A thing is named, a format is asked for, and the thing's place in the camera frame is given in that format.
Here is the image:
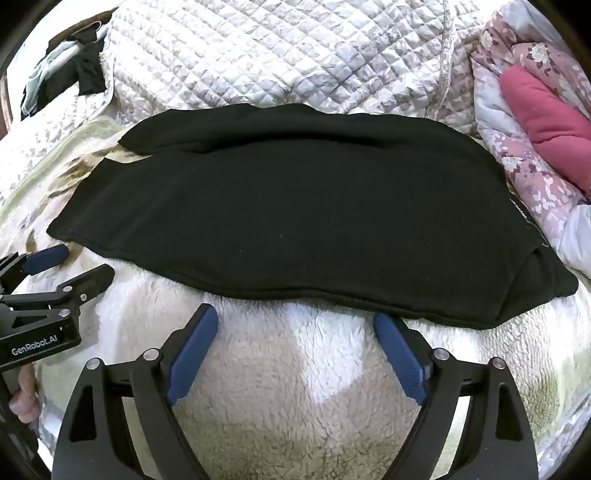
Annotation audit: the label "pink fleece blanket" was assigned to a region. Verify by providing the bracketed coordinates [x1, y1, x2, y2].
[501, 65, 591, 195]

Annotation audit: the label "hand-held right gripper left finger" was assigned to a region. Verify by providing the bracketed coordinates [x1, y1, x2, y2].
[52, 304, 219, 480]

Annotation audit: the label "white quilted bedspread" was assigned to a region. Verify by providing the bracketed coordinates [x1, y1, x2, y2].
[0, 0, 485, 185]

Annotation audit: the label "pink floral duvet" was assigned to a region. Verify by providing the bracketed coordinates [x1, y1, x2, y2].
[468, 0, 591, 273]

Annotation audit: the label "dark clothes pile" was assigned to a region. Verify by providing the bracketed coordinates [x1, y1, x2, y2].
[20, 39, 81, 121]

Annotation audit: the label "black pants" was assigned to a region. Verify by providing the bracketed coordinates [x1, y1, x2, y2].
[46, 102, 579, 330]

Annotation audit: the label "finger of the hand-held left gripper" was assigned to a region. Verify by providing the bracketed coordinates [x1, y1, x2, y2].
[0, 244, 70, 294]
[0, 264, 116, 324]

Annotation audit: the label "person's left hand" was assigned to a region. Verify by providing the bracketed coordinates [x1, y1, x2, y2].
[8, 364, 40, 423]

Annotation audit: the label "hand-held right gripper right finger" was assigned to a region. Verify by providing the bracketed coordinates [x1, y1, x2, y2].
[374, 314, 539, 480]

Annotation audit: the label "brown wooden bed frame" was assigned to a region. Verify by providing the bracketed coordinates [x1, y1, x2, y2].
[0, 74, 16, 136]

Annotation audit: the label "white and green fleece blanket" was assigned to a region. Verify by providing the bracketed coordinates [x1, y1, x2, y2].
[0, 115, 591, 480]

